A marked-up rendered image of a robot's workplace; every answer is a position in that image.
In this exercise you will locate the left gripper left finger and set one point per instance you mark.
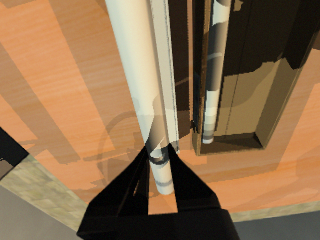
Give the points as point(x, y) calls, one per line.
point(117, 197)

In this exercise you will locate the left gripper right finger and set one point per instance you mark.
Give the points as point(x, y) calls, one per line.
point(192, 193)

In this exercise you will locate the brown cardboard carton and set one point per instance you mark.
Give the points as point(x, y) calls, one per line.
point(268, 44)

